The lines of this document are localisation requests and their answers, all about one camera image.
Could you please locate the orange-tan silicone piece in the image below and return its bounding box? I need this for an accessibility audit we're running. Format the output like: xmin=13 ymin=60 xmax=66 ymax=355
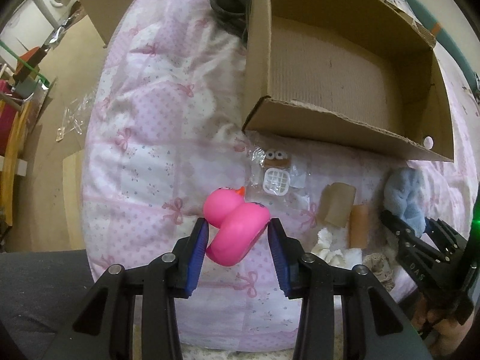
xmin=349 ymin=205 xmax=369 ymax=249

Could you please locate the person's right hand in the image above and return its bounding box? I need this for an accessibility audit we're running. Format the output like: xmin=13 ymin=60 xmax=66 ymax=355
xmin=411 ymin=296 xmax=474 ymax=359

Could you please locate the pink patterned quilt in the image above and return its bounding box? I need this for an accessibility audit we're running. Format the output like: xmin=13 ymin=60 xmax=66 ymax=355
xmin=82 ymin=0 xmax=479 ymax=353

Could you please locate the teal bolster pillow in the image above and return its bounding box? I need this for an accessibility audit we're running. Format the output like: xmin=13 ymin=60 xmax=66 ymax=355
xmin=403 ymin=0 xmax=480 ymax=95

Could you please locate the white grid toy in bag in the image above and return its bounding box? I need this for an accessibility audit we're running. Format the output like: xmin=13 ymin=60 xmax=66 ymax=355
xmin=262 ymin=167 xmax=290 ymax=197

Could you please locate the brown cardboard box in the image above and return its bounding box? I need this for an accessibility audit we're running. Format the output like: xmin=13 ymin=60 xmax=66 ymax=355
xmin=242 ymin=0 xmax=454 ymax=161

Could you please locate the brown toy with eyes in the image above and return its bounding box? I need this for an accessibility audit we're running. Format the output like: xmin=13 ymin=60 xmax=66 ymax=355
xmin=263 ymin=149 xmax=291 ymax=168

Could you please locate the red box on chair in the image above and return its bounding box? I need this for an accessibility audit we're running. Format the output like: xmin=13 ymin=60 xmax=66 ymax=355
xmin=0 ymin=99 xmax=17 ymax=156

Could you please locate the clear plastic bag on floor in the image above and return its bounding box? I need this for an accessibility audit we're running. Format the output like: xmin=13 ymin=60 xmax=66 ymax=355
xmin=55 ymin=90 xmax=96 ymax=142

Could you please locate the beige lace scrunchie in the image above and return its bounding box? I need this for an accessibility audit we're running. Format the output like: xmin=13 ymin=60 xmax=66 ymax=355
xmin=363 ymin=253 xmax=395 ymax=292

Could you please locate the black garment on bed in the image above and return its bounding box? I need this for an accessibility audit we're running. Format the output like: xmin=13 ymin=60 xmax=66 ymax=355
xmin=209 ymin=0 xmax=251 ymax=46

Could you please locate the tan translucent silicone piece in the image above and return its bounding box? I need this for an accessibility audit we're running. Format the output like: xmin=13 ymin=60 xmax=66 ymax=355
xmin=317 ymin=182 xmax=356 ymax=228

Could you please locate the pink rubber duck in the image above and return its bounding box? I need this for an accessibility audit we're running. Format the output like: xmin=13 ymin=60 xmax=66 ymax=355
xmin=202 ymin=187 xmax=271 ymax=267

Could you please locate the blue fluffy scrunchie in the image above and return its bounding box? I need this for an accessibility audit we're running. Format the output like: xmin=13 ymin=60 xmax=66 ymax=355
xmin=383 ymin=167 xmax=426 ymax=237

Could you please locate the yellow wooden chair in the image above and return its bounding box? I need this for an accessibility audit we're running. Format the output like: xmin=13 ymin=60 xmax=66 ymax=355
xmin=1 ymin=92 xmax=32 ymax=228

